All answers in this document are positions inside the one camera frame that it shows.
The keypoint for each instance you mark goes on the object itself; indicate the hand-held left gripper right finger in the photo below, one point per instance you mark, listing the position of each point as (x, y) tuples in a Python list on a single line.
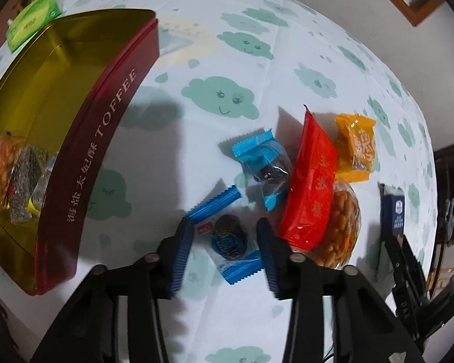
[(268, 257)]

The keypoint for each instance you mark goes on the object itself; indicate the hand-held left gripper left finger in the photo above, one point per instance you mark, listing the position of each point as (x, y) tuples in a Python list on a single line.
[(179, 257)]

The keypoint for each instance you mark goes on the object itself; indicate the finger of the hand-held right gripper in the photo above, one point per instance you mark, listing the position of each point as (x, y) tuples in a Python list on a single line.
[(414, 272), (392, 261)]

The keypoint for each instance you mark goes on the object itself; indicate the blue cookie packet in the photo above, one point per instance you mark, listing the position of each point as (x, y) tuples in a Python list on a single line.
[(229, 242), (261, 155)]

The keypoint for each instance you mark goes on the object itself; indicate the dark blue snack packet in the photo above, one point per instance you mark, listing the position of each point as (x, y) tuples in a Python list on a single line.
[(393, 211)]

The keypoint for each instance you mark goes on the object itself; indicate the round peanut brittle packet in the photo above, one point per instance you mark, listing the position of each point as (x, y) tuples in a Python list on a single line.
[(342, 227)]

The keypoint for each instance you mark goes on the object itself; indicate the blue candy stick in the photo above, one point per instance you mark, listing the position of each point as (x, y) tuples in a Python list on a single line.
[(215, 203)]

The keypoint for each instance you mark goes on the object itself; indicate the red snack packet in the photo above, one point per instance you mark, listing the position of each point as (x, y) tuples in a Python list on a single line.
[(310, 181)]

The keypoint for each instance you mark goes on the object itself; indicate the orange snack packet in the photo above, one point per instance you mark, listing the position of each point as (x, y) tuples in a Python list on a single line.
[(355, 147)]

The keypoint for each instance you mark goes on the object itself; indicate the yellow snack packet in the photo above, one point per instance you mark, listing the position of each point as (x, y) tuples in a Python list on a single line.
[(36, 202)]

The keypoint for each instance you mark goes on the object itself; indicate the red tin box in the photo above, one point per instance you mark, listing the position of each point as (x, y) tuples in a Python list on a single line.
[(98, 121)]

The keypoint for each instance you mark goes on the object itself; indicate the black sesame block packet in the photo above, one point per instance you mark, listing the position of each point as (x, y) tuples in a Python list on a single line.
[(24, 181)]

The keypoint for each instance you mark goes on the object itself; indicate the dark wooden shelf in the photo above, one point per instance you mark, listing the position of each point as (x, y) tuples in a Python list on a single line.
[(450, 181)]

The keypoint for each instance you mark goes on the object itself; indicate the cloud print tablecloth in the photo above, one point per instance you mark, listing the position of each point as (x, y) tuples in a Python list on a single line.
[(219, 37)]

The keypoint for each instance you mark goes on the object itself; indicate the green tissue pack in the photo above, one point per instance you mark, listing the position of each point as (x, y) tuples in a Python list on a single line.
[(30, 20)]

